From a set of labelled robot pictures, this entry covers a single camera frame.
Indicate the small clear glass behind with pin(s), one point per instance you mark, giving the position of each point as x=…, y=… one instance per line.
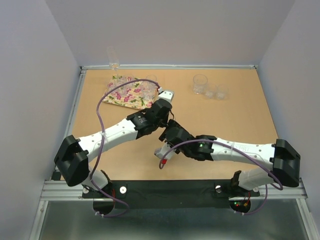
x=210, y=91

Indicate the tall clear stemmed glass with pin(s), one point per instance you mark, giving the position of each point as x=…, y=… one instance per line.
x=113, y=59

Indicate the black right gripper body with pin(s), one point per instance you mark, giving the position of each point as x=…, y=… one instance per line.
x=174, y=124

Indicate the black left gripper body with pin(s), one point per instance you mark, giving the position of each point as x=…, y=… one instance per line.
x=162, y=123

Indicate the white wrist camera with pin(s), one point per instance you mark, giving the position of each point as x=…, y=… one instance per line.
x=166, y=95
x=164, y=154

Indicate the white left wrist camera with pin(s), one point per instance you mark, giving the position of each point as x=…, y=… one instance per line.
x=166, y=95

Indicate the front aluminium rail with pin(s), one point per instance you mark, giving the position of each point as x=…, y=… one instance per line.
x=60, y=191

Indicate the large clear faceted tumbler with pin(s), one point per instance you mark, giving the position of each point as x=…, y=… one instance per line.
x=200, y=82

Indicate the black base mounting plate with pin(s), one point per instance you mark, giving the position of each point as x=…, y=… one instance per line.
x=174, y=194

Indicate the clear faceted tumbler front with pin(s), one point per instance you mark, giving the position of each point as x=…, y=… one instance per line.
x=147, y=93

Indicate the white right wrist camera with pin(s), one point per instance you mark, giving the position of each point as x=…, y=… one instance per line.
x=164, y=154

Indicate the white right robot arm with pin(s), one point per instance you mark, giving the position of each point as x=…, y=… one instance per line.
x=278, y=164

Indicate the floral patterned tray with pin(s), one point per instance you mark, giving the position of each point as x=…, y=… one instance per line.
x=133, y=99

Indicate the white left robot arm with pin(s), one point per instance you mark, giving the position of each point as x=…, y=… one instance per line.
x=73, y=156

